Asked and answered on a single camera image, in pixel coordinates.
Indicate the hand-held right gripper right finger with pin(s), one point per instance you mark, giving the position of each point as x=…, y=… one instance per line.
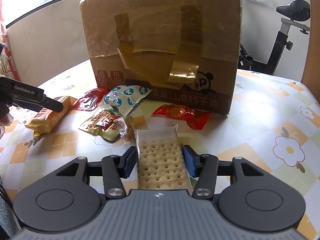
x=190, y=161

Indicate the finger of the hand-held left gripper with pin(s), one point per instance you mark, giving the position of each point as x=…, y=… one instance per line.
x=27, y=92

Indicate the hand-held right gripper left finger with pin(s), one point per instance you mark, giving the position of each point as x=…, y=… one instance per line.
x=130, y=162

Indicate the clear cracker packet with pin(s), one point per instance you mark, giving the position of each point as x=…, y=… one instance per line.
x=160, y=165

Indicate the gold orange snack packet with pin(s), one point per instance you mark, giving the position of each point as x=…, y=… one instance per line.
x=50, y=120

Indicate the gold red snack packet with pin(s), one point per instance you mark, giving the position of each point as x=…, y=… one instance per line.
x=102, y=123

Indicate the white blue-dotted snack packet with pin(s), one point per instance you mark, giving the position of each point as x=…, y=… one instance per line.
x=127, y=95

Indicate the taped cardboard box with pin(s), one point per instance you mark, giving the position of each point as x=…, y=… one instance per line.
x=155, y=30

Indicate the red patterned bag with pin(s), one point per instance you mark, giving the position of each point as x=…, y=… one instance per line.
x=10, y=62

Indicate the floral checked tablecloth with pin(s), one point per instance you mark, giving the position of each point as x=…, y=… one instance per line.
x=250, y=120

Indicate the black exercise bike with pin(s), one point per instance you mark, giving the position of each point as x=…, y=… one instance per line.
x=277, y=50

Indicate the wooden panel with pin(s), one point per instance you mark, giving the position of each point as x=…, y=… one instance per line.
x=313, y=30

